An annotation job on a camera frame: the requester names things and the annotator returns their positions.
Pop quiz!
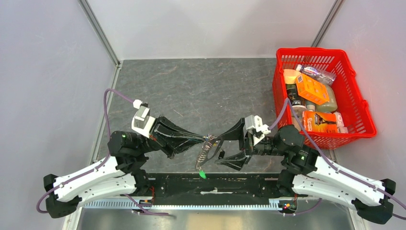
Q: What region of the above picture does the black mounting base plate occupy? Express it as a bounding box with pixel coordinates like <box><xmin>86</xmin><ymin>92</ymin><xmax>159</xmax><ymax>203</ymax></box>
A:
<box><xmin>130</xmin><ymin>172</ymin><xmax>294</xmax><ymax>206</ymax></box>

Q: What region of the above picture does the orange razor package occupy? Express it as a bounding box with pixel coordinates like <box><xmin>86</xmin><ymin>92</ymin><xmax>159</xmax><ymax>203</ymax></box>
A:
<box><xmin>302</xmin><ymin>111</ymin><xmax>338</xmax><ymax>133</ymax></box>

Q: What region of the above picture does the orange carton box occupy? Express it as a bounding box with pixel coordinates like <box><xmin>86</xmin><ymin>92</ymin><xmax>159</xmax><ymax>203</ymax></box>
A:
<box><xmin>295</xmin><ymin>73</ymin><xmax>329</xmax><ymax>105</ymax></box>

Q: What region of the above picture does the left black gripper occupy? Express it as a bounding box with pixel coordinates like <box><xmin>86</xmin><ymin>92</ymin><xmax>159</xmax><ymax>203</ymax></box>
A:
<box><xmin>136</xmin><ymin>114</ymin><xmax>206</xmax><ymax>159</ymax></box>

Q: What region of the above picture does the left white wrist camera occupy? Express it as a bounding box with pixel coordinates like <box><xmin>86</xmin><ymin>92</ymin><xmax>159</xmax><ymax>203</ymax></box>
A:
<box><xmin>131</xmin><ymin>105</ymin><xmax>156</xmax><ymax>138</ymax></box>

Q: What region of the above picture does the red plastic basket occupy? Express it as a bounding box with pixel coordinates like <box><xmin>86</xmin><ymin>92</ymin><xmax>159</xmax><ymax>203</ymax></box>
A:
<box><xmin>272</xmin><ymin>47</ymin><xmax>377</xmax><ymax>150</ymax></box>

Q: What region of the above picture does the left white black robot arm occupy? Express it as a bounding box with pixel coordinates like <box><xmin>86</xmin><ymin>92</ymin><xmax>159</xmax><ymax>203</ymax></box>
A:
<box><xmin>43</xmin><ymin>115</ymin><xmax>208</xmax><ymax>219</ymax></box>

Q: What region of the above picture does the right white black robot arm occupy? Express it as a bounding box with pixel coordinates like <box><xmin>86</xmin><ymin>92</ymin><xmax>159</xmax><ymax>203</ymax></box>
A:
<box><xmin>216</xmin><ymin>115</ymin><xmax>396</xmax><ymax>224</ymax></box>

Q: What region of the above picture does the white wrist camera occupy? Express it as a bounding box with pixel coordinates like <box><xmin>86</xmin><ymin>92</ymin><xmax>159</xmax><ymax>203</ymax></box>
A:
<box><xmin>131</xmin><ymin>105</ymin><xmax>156</xmax><ymax>138</ymax></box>
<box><xmin>244</xmin><ymin>115</ymin><xmax>271</xmax><ymax>146</ymax></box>

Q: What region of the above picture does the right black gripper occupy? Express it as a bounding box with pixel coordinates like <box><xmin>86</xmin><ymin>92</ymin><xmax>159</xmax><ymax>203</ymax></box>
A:
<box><xmin>214</xmin><ymin>117</ymin><xmax>287</xmax><ymax>171</ymax></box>

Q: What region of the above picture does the leopard print wrist strap keyring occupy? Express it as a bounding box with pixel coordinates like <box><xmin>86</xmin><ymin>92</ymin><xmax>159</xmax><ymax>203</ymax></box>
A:
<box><xmin>195</xmin><ymin>135</ymin><xmax>224</xmax><ymax>173</ymax></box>

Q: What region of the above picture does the black capped key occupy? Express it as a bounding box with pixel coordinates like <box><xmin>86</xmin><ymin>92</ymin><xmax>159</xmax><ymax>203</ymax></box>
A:
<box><xmin>218</xmin><ymin>150</ymin><xmax>225</xmax><ymax>159</ymax></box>

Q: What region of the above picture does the yellow sponge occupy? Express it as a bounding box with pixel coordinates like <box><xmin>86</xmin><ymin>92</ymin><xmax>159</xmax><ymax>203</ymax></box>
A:
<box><xmin>283</xmin><ymin>69</ymin><xmax>302</xmax><ymax>84</ymax></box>

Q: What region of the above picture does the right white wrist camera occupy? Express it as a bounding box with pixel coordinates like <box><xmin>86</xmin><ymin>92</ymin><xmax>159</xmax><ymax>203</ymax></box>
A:
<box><xmin>244</xmin><ymin>115</ymin><xmax>271</xmax><ymax>146</ymax></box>

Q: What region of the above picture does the clear plastic bottle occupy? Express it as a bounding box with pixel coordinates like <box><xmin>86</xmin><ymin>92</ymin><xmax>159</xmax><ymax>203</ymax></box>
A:
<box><xmin>295</xmin><ymin>64</ymin><xmax>337</xmax><ymax>86</ymax></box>

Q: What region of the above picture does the green capped key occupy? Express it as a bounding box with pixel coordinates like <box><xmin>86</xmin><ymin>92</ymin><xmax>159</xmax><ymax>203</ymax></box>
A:
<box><xmin>199</xmin><ymin>170</ymin><xmax>207</xmax><ymax>179</ymax></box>

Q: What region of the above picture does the beige soap pouch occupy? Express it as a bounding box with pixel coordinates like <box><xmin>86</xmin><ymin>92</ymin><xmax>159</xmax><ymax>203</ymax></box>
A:
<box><xmin>316</xmin><ymin>85</ymin><xmax>338</xmax><ymax>113</ymax></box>

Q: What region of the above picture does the pink white packet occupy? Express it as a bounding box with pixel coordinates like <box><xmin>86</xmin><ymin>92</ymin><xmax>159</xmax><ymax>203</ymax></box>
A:
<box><xmin>334</xmin><ymin>112</ymin><xmax>348</xmax><ymax>133</ymax></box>

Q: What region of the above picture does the dark green bottle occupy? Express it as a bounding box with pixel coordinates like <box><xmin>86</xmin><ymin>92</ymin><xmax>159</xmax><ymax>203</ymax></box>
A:
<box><xmin>285</xmin><ymin>84</ymin><xmax>306</xmax><ymax>117</ymax></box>

